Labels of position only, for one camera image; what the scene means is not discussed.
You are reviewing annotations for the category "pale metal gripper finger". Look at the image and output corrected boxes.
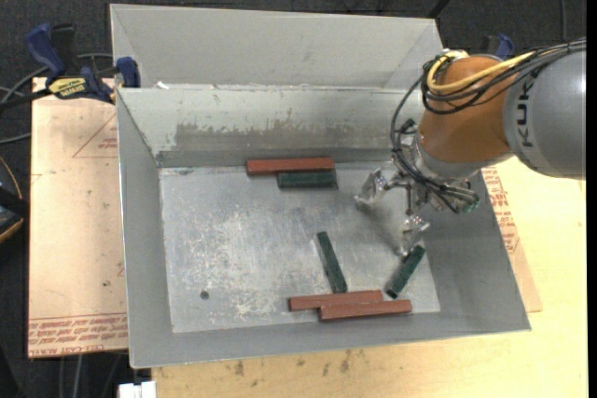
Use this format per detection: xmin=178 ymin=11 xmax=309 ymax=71
xmin=354 ymin=162 xmax=398 ymax=213
xmin=397 ymin=213 xmax=431 ymax=258

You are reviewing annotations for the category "dark green flat block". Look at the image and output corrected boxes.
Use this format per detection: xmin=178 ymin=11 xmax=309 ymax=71
xmin=384 ymin=244 xmax=427 ymax=300
xmin=276 ymin=171 xmax=339 ymax=190
xmin=316 ymin=230 xmax=349 ymax=295

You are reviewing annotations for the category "red-brown flat block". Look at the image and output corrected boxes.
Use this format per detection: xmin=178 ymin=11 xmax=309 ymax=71
xmin=245 ymin=157 xmax=337 ymax=177
xmin=317 ymin=298 xmax=414 ymax=323
xmin=287 ymin=289 xmax=385 ymax=313

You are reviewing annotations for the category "grey metal bin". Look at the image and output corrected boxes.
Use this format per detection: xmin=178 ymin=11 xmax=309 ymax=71
xmin=109 ymin=3 xmax=533 ymax=370

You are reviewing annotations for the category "black cylinder on white bracket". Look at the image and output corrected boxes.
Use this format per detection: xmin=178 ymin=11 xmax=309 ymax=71
xmin=398 ymin=117 xmax=420 ymax=140

